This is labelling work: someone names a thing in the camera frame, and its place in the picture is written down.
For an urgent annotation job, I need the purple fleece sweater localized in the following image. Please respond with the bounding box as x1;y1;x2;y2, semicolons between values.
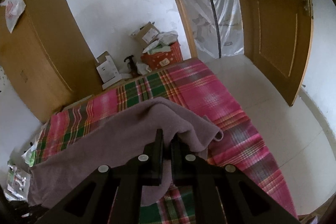
28;97;223;209

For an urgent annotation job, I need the red green plaid blanket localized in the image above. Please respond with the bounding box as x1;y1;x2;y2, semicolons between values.
34;59;295;214

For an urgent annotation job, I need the green tissue pack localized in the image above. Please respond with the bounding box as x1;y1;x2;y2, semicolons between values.
21;146;37;167

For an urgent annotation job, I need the white cardboard box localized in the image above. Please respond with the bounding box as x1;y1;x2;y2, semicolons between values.
96;51;122;84

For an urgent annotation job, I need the black pump bottle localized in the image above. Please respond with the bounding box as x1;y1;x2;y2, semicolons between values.
123;55;139;78

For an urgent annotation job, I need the red polka dot basket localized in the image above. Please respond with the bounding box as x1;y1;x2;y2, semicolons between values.
141;41;183;71

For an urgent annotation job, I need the wooden wardrobe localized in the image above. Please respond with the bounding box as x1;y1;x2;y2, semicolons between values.
1;0;102;123

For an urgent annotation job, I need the brown cardboard box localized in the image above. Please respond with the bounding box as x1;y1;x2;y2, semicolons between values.
130;22;160;49

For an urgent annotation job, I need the wooden door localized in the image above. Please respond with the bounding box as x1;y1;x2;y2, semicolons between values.
239;0;313;106

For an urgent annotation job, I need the white paper on wardrobe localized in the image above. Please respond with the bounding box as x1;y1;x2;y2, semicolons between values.
1;0;26;33

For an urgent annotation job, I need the plastic sheet doorway curtain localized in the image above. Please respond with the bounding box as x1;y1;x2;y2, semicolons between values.
183;0;244;62

